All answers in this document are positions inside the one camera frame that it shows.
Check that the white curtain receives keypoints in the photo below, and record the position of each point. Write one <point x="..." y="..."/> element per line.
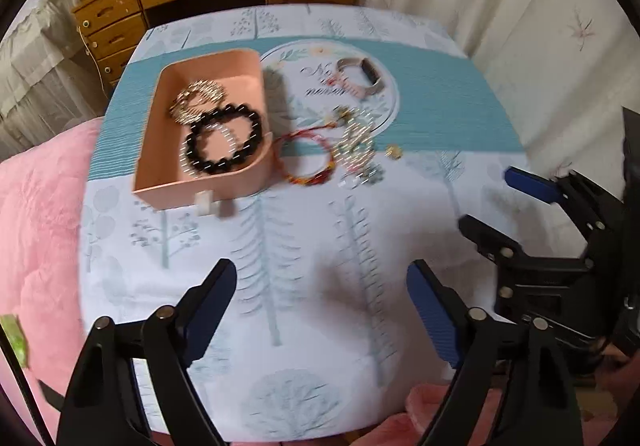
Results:
<point x="564" y="71"/>

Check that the small gold charm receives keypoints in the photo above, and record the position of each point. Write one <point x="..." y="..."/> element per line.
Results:
<point x="393" y="152"/>

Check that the green candy wrapper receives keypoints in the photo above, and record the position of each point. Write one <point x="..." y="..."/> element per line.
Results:
<point x="15" y="334"/>

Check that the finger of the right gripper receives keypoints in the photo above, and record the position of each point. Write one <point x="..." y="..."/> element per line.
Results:
<point x="508" y="254"/>
<point x="588" y="205"/>

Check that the white lace cover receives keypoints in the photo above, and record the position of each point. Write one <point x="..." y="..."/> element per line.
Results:
<point x="48" y="81"/>

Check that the pink jewelry tray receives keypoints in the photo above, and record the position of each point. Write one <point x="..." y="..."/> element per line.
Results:
<point x="207" y="137"/>

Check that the printed tree tablecloth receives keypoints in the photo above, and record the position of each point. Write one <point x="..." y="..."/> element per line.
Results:
<point x="321" y="336"/>

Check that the pink smart watch band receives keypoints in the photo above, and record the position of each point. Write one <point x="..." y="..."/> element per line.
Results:
<point x="358" y="77"/>

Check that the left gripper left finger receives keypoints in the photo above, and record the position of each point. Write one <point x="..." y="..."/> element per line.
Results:
<point x="103" y="405"/>

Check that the pink fleece blanket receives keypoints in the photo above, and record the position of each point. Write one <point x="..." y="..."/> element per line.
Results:
<point x="42" y="191"/>

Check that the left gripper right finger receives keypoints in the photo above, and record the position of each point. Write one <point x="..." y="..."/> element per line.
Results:
<point x="538" y="405"/>

